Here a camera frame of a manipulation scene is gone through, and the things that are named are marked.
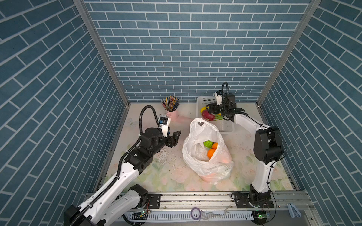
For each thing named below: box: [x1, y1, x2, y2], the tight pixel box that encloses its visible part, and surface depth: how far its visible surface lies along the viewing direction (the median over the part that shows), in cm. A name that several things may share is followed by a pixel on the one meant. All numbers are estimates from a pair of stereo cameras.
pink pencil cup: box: [165, 109, 179, 122], surface depth 105 cm
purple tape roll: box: [190, 207, 202, 221], surface depth 72 cm
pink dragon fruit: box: [201, 109, 216, 121], surface depth 104 cm
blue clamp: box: [286, 203, 302, 218], surface depth 71 cm
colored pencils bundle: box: [160, 95, 181, 112], surface depth 104 cm
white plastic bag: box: [181, 117, 235, 185], surface depth 81 cm
